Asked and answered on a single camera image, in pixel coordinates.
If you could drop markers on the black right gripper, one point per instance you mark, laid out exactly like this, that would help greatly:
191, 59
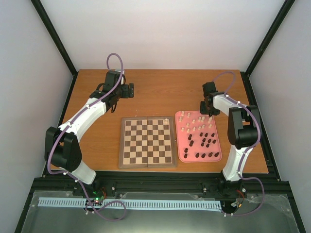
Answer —
202, 111

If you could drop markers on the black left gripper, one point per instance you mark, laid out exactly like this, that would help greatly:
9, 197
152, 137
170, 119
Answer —
126, 94

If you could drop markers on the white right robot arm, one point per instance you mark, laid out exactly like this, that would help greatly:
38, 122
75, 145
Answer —
243, 129

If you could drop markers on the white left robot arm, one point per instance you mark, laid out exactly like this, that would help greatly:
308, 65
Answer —
62, 147

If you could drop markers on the pink plastic tray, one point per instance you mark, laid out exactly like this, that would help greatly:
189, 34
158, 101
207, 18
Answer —
204, 134

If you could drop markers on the wooden chessboard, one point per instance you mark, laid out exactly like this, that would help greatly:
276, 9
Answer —
147, 142

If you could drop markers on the black aluminium frame rail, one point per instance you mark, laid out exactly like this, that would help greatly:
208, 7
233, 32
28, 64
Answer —
120, 181

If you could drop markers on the right black frame post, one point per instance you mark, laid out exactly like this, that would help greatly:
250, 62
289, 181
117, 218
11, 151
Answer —
282, 13

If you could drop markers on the black frame post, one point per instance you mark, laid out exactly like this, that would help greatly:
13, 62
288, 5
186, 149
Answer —
42, 13
282, 13

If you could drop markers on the left black frame post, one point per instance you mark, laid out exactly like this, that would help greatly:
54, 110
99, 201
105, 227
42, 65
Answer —
42, 13

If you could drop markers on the light blue cable duct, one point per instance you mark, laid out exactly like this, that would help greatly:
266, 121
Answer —
202, 205

